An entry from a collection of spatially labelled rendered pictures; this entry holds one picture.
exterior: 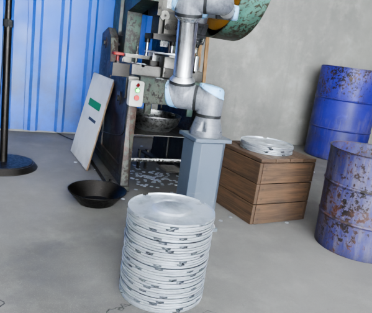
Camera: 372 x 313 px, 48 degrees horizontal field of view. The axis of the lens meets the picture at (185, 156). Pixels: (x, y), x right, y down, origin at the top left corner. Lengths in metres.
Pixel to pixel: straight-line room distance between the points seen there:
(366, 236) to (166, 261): 1.03
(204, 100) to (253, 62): 2.45
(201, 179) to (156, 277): 0.69
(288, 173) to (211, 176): 0.49
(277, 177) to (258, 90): 2.25
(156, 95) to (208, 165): 0.67
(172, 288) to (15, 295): 0.49
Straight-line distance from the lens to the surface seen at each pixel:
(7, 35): 2.62
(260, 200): 2.19
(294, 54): 4.57
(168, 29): 2.55
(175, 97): 1.90
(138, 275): 1.38
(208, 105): 1.88
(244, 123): 4.35
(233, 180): 2.29
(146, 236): 1.31
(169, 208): 1.40
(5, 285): 1.54
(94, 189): 2.34
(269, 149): 2.23
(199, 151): 1.87
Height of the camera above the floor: 0.80
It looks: 14 degrees down
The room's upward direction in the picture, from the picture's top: 8 degrees clockwise
